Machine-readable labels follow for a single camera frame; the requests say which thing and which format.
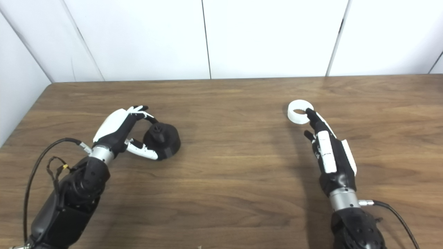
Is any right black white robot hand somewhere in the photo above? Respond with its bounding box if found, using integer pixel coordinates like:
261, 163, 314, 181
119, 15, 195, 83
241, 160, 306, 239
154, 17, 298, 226
304, 108, 358, 197

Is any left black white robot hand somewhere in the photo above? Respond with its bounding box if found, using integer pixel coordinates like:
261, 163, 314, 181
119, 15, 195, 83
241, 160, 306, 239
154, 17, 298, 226
93, 105, 160, 161

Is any round black plastic part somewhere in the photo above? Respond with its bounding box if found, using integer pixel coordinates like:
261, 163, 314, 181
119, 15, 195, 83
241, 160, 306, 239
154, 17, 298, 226
143, 122, 181, 160

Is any white toothed plastic ring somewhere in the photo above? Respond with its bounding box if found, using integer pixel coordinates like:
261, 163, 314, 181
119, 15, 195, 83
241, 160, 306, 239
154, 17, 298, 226
288, 100, 315, 125

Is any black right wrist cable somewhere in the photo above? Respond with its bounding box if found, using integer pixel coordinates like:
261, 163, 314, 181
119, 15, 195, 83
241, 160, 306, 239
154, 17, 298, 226
358, 200, 421, 249

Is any thin wire with yellow tag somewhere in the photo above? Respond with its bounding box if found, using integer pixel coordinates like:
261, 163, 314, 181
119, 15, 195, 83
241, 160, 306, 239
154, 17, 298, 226
47, 156, 71, 184

